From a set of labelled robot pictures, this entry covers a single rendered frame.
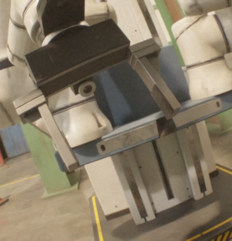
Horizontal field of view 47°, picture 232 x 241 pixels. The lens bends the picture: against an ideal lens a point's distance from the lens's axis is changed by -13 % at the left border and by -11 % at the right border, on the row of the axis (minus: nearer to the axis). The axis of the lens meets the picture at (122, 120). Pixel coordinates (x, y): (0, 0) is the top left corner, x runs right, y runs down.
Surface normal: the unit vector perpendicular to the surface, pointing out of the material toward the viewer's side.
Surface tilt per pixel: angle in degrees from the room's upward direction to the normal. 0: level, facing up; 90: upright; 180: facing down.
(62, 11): 155
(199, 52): 90
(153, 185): 90
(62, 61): 66
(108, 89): 90
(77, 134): 76
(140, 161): 90
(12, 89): 100
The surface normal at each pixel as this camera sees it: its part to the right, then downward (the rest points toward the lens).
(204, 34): -0.25, 0.17
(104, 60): 0.50, 0.82
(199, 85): -0.80, -0.06
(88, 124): 0.33, -0.43
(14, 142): 0.10, 0.06
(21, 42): -0.10, 0.84
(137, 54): 0.10, -0.37
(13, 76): 0.61, 0.04
